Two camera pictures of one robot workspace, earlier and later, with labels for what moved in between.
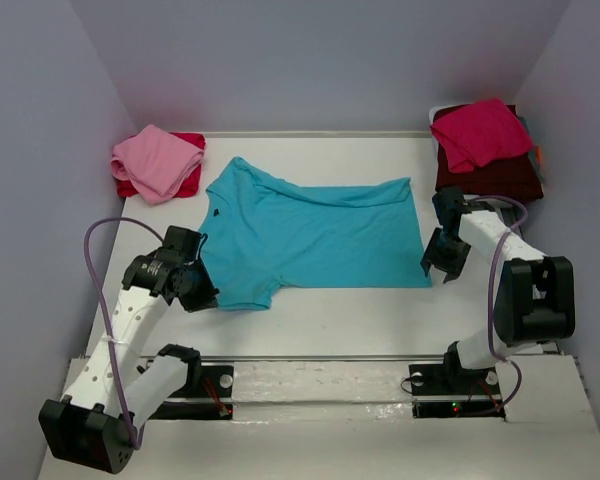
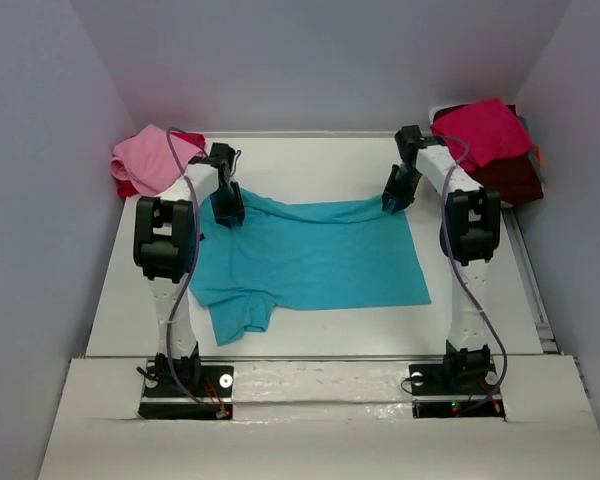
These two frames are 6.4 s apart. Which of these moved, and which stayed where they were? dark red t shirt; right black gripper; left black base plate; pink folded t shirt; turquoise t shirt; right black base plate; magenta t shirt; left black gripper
Moved: turquoise t shirt; right black gripper; left black gripper
Stayed: magenta t shirt; right black base plate; dark red t shirt; pink folded t shirt; left black base plate
